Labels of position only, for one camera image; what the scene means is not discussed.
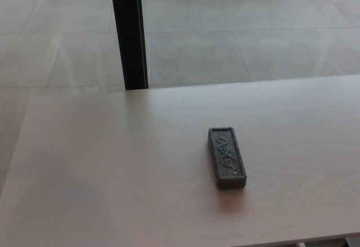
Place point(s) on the black metal post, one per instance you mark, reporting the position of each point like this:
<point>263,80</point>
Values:
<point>128,33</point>

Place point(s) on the dark grey whiteboard eraser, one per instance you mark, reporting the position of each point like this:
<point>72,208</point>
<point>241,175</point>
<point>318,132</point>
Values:
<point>227,157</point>

